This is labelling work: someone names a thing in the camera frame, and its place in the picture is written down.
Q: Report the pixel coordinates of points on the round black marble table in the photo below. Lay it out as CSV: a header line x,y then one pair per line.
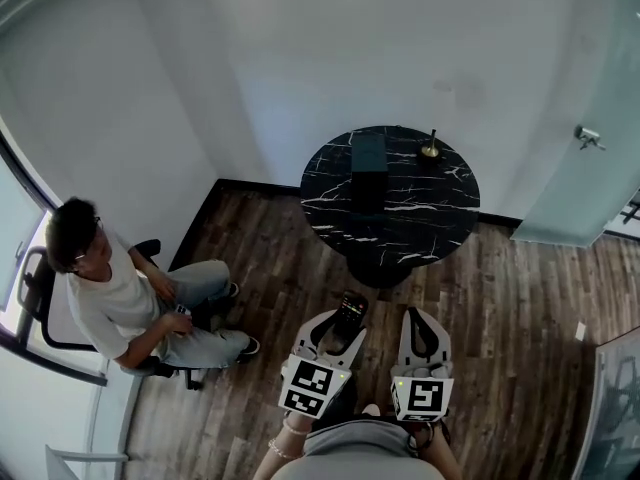
x,y
425,208

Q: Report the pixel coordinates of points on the person's right forearm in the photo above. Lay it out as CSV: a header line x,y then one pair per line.
x,y
445,460

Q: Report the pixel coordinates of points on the person's left forearm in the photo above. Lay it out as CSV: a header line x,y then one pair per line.
x,y
280,468

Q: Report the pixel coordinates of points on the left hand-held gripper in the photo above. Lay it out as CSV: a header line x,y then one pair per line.
x,y
312,385

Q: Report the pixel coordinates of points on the white paper slip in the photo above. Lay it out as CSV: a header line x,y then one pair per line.
x,y
580,331

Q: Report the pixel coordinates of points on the dark teal box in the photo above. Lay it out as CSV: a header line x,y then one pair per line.
x,y
369,168

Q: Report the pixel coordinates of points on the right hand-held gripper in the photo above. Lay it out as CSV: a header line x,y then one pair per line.
x,y
422,393

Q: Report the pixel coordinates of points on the person's shoe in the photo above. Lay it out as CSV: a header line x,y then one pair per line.
x,y
371,410

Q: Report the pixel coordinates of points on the framed glass panel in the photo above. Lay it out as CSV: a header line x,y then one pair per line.
x,y
617,408

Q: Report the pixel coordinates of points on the black wrist band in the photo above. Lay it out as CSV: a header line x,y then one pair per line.
x,y
414,443

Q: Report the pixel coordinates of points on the person's grey top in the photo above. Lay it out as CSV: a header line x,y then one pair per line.
x,y
355,448

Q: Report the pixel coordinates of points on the black office chair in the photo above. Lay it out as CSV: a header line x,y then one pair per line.
x,y
37,288

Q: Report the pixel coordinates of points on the window with black frame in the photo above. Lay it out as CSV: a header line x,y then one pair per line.
x,y
15,228

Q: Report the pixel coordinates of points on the white table lamp brass base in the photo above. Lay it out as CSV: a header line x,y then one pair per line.
x,y
429,151

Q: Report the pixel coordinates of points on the frosted glass door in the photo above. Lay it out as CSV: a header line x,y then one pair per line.
x,y
590,68

